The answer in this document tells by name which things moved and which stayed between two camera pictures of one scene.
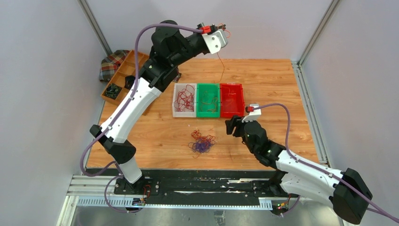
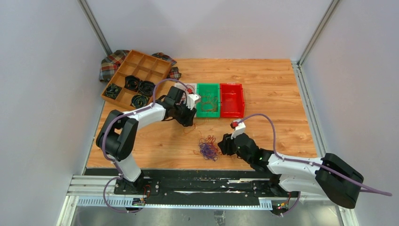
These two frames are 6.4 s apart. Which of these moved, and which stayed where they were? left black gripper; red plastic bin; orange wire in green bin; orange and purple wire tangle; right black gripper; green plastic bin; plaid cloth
Moved: left black gripper; right black gripper; orange and purple wire tangle
Stayed: red plastic bin; green plastic bin; plaid cloth; orange wire in green bin
